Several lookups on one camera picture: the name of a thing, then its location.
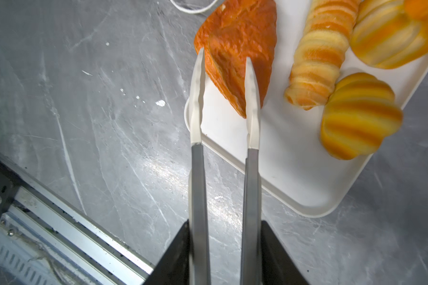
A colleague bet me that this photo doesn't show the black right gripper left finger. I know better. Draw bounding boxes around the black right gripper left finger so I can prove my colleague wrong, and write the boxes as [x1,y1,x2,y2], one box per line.
[143,220,190,285]

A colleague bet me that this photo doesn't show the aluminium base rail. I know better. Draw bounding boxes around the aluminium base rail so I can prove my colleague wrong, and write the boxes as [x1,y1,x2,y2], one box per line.
[0,154,154,285]

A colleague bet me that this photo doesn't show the round yellow striped fake bun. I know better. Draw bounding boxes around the round yellow striped fake bun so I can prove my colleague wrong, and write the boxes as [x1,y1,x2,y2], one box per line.
[350,0,428,69]

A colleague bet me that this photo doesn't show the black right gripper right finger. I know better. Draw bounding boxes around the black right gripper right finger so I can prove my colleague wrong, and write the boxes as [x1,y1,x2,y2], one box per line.
[261,220,309,285]

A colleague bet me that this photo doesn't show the orange brown fake croissant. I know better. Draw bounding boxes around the orange brown fake croissant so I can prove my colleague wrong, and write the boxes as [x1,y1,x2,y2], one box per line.
[194,0,277,118]

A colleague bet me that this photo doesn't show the long spiral fake bread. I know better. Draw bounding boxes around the long spiral fake bread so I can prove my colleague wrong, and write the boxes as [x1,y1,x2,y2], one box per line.
[284,0,360,110]

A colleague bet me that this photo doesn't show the red printed white paper bag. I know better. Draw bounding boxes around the red printed white paper bag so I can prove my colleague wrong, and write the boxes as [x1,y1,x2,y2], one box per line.
[170,0,219,15]

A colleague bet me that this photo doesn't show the steel tongs with white tips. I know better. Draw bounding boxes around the steel tongs with white tips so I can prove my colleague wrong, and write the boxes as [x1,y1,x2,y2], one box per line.
[189,50,262,285]

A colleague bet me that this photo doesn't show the white plastic tray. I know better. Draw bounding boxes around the white plastic tray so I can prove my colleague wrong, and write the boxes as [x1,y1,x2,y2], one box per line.
[201,1,428,217]

